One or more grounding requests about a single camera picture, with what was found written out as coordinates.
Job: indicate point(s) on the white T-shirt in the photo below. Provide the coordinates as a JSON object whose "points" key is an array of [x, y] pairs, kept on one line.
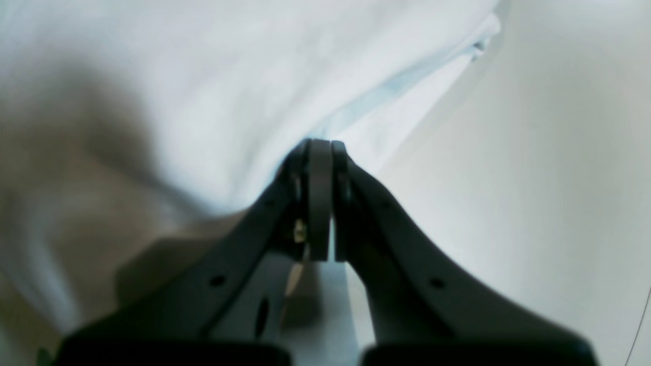
{"points": [[129, 124]]}

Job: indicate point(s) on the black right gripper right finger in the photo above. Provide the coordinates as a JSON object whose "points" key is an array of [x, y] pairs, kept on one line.
{"points": [[425, 308]]}

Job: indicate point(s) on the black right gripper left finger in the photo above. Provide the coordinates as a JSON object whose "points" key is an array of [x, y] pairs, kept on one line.
{"points": [[227, 308]]}

